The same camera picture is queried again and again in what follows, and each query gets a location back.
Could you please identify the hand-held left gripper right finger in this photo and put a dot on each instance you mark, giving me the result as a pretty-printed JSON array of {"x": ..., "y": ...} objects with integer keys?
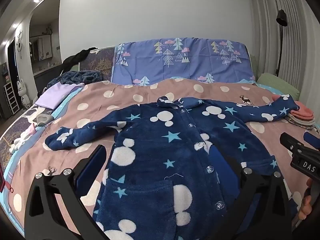
[{"x": 240, "y": 180}]

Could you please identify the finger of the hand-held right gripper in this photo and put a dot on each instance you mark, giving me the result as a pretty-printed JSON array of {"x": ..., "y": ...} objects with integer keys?
[
  {"x": 312, "y": 140},
  {"x": 290, "y": 143}
]

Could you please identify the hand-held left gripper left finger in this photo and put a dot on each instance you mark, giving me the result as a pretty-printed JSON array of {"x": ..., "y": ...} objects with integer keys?
[{"x": 90, "y": 171}]

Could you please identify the blue fleece pajama top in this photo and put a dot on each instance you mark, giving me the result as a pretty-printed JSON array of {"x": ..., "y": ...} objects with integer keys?
[{"x": 155, "y": 140}]

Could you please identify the stack of folded clothes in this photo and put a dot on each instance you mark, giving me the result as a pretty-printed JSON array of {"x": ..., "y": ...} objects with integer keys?
[{"x": 303, "y": 111}]

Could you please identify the person's right hand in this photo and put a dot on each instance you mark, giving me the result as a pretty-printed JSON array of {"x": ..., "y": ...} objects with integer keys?
[{"x": 303, "y": 205}]

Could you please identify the beige folded garments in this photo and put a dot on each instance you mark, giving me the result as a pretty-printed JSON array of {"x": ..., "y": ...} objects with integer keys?
[{"x": 302, "y": 123}]

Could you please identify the green pillow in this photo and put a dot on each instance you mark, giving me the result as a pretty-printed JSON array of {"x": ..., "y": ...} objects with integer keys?
[{"x": 277, "y": 85}]

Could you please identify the pink polka-dot blanket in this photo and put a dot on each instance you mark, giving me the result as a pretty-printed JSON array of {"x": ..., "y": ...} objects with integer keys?
[{"x": 105, "y": 105}]

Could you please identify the white plush toy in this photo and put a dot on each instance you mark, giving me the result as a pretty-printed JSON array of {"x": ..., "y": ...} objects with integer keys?
[{"x": 18, "y": 141}]

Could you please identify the lavender cloth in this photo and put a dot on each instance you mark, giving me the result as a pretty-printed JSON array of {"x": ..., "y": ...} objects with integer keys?
[{"x": 55, "y": 93}]

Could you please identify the white curtain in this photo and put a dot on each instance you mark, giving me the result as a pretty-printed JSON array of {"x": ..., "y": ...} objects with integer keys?
[{"x": 300, "y": 55}]

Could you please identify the blue-grey knit blanket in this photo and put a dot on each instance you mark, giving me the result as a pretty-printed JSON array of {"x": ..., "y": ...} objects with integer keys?
[{"x": 80, "y": 76}]

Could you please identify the white cat figurine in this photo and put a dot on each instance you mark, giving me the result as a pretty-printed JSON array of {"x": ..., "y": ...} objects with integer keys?
[{"x": 23, "y": 92}]

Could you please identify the white shelf rack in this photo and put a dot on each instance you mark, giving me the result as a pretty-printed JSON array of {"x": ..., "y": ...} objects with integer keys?
[{"x": 11, "y": 100}]

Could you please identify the dark tree-print bed sheet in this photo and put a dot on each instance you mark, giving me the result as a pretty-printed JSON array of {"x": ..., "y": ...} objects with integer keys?
[{"x": 100, "y": 60}]

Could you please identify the black garment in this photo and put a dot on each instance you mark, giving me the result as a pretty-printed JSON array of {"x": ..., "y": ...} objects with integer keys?
[{"x": 72, "y": 60}]

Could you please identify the purple tree-print pillow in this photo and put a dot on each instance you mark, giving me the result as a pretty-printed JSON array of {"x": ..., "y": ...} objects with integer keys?
[{"x": 195, "y": 65}]

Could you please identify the black floor lamp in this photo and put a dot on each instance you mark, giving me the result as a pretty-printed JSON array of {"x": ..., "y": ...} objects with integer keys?
[{"x": 281, "y": 18}]

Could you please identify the white deer wall decor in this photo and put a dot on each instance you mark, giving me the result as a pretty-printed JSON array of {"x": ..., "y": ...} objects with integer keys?
[{"x": 18, "y": 42}]

